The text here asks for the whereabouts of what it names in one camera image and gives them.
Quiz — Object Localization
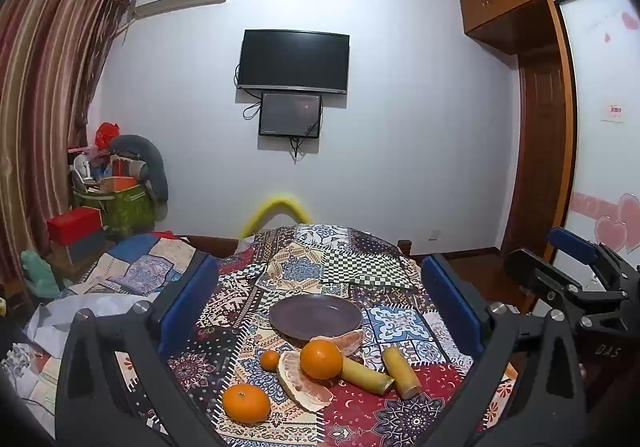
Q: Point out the patterned patchwork tablecloth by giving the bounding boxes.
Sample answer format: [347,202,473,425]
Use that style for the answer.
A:
[115,223,521,447]

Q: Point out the peeled pomelo segment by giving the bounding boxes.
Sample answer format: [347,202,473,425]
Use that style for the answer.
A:
[276,349,335,413]
[310,328,366,359]

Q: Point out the yellow foam tube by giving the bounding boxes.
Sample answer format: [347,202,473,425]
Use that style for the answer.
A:
[239,192,313,240]

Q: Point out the dark purple plate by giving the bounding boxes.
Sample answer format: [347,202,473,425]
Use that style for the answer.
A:
[269,294,363,342]

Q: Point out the blue grey box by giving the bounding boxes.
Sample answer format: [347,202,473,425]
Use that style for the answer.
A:
[65,229,108,260]

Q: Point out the orange box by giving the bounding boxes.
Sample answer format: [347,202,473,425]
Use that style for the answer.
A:
[100,176,138,193]

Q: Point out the yellow sugarcane piece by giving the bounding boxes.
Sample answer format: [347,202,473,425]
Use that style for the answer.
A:
[381,346,423,400]
[341,356,396,396]

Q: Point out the large black wall television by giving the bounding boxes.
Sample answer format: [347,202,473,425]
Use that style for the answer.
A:
[236,30,351,95]

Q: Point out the red box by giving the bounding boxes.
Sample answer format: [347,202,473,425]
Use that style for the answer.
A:
[46,207,103,246]

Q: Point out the large orange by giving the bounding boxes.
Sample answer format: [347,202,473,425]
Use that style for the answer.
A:
[299,339,344,380]

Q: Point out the medium orange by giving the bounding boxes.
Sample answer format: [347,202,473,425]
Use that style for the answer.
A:
[222,383,271,425]

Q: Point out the white cloth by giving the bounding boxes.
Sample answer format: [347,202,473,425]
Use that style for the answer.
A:
[22,294,161,343]

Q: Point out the white heart-print sliding door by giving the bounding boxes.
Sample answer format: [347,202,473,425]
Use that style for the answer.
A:
[557,0,640,288]

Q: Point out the green storage box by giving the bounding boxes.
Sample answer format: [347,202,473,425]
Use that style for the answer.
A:
[72,184,156,233]

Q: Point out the red plastic bag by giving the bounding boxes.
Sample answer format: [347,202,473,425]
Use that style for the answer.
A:
[95,122,122,150]

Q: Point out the small white fan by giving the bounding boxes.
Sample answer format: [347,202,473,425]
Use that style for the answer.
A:
[74,154,96,188]

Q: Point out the brown wooden door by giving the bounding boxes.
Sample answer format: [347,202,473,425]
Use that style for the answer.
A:
[502,52,568,258]

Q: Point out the striped brown curtain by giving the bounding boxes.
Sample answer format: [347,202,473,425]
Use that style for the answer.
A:
[0,0,133,288]

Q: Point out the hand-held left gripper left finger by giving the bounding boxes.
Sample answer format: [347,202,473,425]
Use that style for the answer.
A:
[54,249,236,447]

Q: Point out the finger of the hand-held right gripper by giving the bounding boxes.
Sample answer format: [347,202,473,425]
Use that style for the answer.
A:
[547,227,633,290]
[504,249,626,323]

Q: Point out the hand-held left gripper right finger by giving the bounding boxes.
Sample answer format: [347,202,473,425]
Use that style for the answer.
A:
[421,253,588,447]

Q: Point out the printed papers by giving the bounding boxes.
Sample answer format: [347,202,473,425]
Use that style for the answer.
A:
[0,342,66,433]

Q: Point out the small black wall monitor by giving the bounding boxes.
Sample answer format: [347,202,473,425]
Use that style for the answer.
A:
[258,92,322,139]

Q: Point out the blue patchwork blanket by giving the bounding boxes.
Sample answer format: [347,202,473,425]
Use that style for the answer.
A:
[75,233,211,298]

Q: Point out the teal cloth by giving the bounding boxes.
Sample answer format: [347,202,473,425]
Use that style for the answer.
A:
[20,249,63,300]

